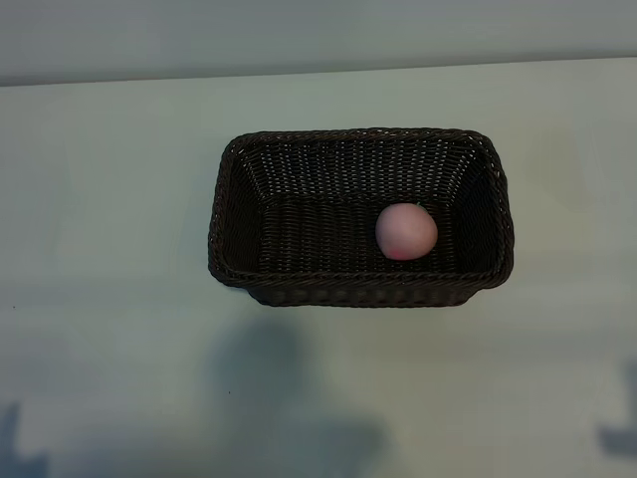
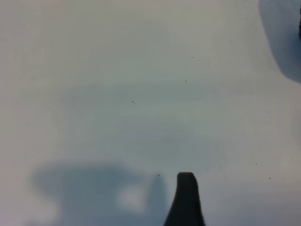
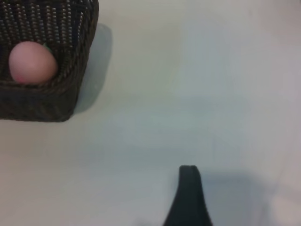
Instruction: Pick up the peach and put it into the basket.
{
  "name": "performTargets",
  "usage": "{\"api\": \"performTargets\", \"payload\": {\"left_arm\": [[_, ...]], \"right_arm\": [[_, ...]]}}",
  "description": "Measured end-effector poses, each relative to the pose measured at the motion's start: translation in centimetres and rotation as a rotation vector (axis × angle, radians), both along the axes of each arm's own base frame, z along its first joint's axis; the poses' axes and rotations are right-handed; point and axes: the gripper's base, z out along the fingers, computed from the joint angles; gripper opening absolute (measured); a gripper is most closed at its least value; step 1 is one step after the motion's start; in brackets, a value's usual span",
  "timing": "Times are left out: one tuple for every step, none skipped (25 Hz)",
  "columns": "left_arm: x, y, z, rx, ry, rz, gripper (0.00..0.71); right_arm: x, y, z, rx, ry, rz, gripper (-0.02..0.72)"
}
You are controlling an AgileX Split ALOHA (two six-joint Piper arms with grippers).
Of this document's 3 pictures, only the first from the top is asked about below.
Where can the pink peach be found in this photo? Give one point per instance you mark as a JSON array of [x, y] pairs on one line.
[[405, 231]]

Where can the dark brown wicker basket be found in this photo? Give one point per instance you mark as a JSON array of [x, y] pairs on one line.
[[323, 239]]

